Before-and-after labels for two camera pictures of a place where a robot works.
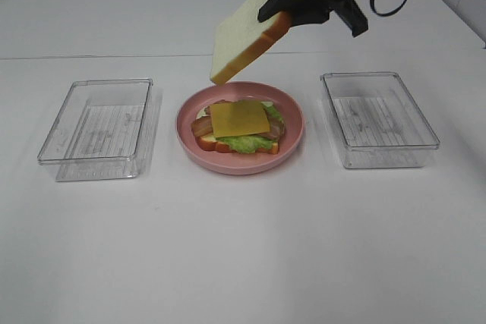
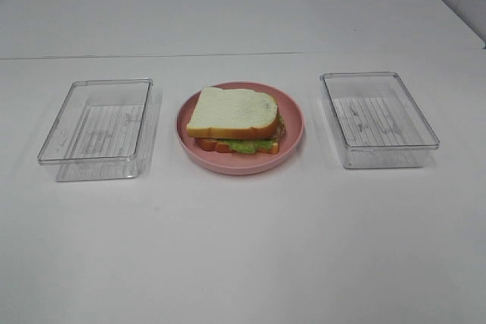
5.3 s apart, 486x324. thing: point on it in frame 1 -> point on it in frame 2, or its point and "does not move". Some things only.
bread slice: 243,36 -> 233,114
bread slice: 209,142 does not move
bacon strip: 277,127 does not move
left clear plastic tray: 102,130 does not move
